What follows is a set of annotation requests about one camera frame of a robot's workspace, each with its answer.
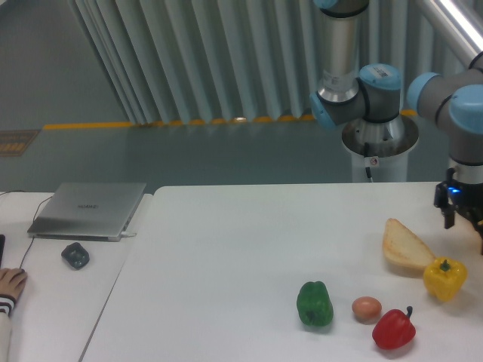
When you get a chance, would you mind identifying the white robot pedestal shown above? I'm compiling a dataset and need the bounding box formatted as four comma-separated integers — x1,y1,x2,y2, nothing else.
342,115,419,183

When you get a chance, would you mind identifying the striped sleeve forearm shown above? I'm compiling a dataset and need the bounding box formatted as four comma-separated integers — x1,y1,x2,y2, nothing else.
0,295,15,362

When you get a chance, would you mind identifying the triangular toasted bread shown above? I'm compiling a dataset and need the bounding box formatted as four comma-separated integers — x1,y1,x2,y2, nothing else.
382,218,436,270

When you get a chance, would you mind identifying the thin grey mouse cable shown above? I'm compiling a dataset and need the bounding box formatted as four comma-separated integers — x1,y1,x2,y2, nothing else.
0,190,54,269

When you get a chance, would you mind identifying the brown egg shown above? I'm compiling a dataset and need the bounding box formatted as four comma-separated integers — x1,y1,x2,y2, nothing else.
352,296,382,322

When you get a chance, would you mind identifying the red bell pepper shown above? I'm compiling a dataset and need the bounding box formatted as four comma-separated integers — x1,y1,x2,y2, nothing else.
372,306,416,350

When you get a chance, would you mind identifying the person's hand on mouse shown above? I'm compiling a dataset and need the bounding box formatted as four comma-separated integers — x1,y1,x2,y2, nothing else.
0,268,28,302

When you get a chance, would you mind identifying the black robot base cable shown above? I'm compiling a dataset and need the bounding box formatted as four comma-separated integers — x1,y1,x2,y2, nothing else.
363,142,374,183

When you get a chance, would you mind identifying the green bell pepper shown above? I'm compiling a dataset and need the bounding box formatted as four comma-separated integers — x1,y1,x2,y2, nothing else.
296,281,334,327

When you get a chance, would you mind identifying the black keyboard edge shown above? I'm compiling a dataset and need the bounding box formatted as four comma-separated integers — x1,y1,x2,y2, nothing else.
0,235,6,267

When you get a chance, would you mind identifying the grey pleated curtain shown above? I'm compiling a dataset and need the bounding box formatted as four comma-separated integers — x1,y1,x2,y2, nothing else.
72,1,482,124

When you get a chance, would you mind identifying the silver closed laptop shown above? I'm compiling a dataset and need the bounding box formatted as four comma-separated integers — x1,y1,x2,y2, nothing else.
28,183,146,241

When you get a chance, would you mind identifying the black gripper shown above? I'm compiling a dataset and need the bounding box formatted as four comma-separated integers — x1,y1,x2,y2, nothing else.
434,159,483,254

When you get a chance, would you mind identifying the yellow bell pepper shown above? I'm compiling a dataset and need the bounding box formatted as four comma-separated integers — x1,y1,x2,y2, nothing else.
423,257,468,302

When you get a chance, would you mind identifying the small black plastic tray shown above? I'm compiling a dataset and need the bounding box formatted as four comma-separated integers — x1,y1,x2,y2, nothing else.
61,242,90,270

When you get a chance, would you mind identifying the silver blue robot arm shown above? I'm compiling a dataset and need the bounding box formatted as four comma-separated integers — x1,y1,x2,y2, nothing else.
310,1,482,232

